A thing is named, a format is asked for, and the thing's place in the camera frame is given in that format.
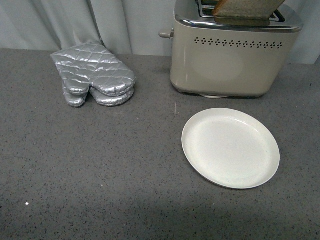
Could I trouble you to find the slice of brown bread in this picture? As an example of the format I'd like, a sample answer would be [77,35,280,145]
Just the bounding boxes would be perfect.
[212,0,285,20]

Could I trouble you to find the beige two-slot toaster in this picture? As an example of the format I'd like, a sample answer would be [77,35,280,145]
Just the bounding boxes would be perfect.
[159,0,303,98]

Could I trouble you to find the white round plate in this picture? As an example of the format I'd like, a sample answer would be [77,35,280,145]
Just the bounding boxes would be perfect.
[181,108,280,190]

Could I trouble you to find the upper silver quilted oven mitt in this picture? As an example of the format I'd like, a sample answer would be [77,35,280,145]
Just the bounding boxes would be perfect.
[51,42,136,97]

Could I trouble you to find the silver quilted oven mitt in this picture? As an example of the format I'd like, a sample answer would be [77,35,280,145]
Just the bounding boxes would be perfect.
[51,42,136,97]
[62,83,134,108]

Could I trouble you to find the lower silver quilted oven mitt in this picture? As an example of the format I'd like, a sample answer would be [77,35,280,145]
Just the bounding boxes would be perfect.
[62,83,134,108]

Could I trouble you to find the grey curtain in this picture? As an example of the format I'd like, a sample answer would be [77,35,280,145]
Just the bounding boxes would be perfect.
[0,0,320,65]

